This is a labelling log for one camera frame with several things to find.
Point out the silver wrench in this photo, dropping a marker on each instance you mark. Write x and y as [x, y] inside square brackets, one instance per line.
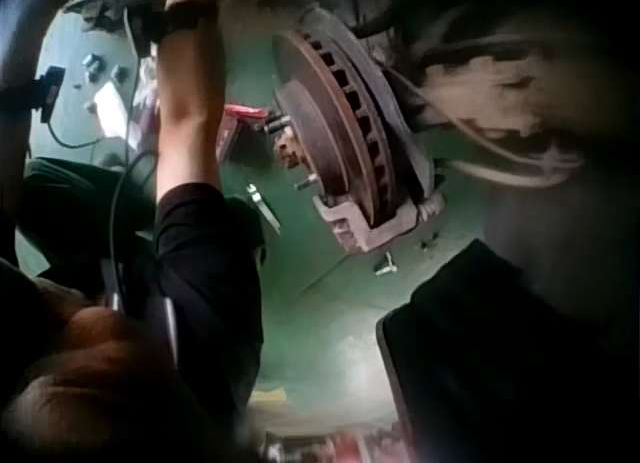
[264, 208]

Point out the white cloth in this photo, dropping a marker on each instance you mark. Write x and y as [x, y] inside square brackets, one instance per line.
[109, 105]

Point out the wheel hub with studs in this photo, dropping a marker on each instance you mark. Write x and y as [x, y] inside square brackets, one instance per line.
[287, 143]

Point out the rusty brake disc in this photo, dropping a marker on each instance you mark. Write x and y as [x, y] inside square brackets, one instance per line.
[340, 128]

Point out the red tool set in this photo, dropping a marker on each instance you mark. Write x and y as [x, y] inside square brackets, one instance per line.
[345, 445]

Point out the car wheel arch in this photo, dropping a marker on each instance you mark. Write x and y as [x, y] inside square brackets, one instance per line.
[500, 93]

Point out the red box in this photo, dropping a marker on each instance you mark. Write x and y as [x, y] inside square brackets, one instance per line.
[235, 133]

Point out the person's legs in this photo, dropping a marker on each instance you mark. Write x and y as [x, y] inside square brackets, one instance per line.
[70, 213]

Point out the silver bolt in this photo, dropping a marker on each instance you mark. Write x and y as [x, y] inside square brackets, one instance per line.
[386, 265]

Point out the small dark bolt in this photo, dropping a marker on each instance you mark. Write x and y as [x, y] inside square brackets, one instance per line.
[430, 243]

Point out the small black socket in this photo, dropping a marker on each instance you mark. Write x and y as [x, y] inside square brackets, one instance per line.
[119, 74]
[93, 65]

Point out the black wrist band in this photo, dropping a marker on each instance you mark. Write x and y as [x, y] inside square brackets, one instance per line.
[182, 19]

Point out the grey brake caliper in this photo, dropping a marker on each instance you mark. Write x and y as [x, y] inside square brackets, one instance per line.
[370, 223]

